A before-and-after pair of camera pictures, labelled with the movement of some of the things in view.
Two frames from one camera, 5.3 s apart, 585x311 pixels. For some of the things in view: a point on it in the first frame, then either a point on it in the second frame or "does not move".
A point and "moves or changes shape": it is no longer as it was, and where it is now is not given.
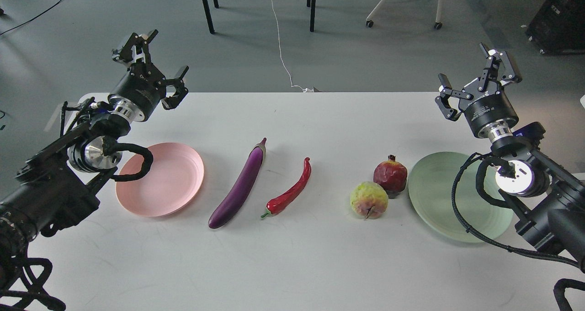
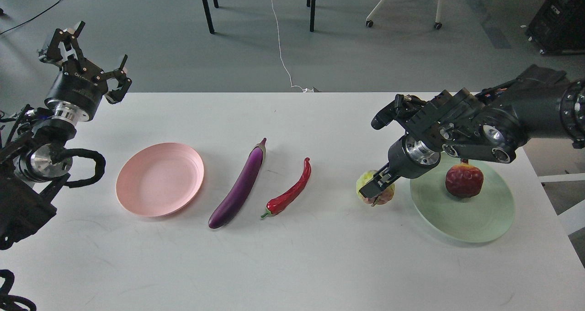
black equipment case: [558, 28] does not move
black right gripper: [481, 107] -> [409, 158]
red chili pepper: [275, 205] does not move
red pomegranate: [391, 175] moves or changes shape
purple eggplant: [240, 192] does not move
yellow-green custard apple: [369, 200] -> [384, 198]
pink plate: [173, 181] does not move
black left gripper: [144, 86] -> [79, 86]
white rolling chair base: [438, 24] does not move
